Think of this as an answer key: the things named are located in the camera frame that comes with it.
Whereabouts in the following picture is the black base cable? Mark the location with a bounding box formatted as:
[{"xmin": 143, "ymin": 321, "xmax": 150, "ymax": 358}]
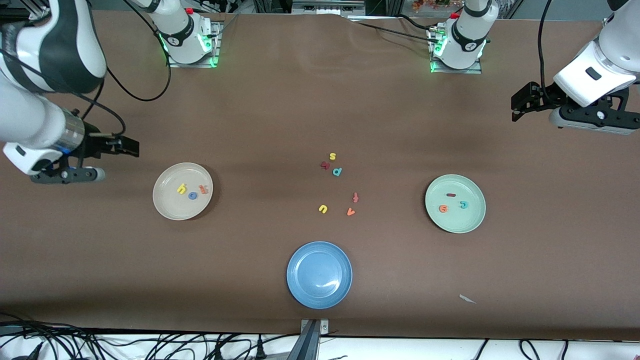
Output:
[
  {"xmin": 397, "ymin": 14, "xmax": 441, "ymax": 32},
  {"xmin": 356, "ymin": 21, "xmax": 441, "ymax": 43}
]

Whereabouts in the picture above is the grey metal strip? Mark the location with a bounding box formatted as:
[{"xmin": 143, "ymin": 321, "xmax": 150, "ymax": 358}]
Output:
[{"xmin": 292, "ymin": 0, "xmax": 366, "ymax": 16}]

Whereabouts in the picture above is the green round plate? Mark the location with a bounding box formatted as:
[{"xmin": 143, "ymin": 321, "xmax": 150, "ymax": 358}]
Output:
[{"xmin": 425, "ymin": 174, "xmax": 487, "ymax": 234}]

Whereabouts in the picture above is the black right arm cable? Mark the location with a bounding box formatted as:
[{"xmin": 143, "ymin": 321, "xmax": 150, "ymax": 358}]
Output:
[{"xmin": 0, "ymin": 0, "xmax": 172, "ymax": 137}]

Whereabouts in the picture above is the orange flower decoration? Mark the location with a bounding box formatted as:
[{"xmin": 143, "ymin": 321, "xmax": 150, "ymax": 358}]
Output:
[{"xmin": 412, "ymin": 0, "xmax": 451, "ymax": 13}]

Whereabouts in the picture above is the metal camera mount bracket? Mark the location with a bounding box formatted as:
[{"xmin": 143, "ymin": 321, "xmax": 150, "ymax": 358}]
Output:
[{"xmin": 287, "ymin": 318, "xmax": 330, "ymax": 360}]

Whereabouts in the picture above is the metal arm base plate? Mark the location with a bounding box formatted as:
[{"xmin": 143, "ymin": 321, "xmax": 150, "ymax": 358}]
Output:
[
  {"xmin": 427, "ymin": 27, "xmax": 484, "ymax": 75},
  {"xmin": 166, "ymin": 20, "xmax": 222, "ymax": 69}
]

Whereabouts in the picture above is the brown table cover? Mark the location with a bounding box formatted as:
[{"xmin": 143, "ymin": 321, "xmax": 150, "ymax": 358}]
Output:
[{"xmin": 0, "ymin": 9, "xmax": 640, "ymax": 342}]

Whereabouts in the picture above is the blue round plate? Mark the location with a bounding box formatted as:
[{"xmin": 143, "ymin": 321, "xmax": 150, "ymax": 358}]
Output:
[{"xmin": 286, "ymin": 241, "xmax": 353, "ymax": 310}]

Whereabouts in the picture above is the beige round plate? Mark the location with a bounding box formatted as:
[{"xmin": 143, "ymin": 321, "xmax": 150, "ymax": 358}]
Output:
[{"xmin": 152, "ymin": 162, "xmax": 214, "ymax": 221}]

